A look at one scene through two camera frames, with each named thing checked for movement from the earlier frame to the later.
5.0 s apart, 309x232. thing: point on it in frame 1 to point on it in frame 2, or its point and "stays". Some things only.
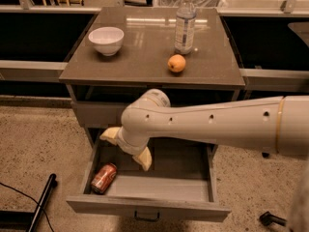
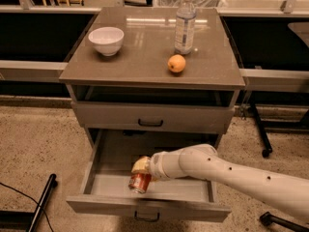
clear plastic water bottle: x=185 y=15 stays
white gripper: x=127 y=146 to x=156 y=166
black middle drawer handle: x=146 y=219 stays
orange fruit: x=177 y=63 stays
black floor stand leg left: x=52 y=183 stays
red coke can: x=103 y=178 to x=139 y=182
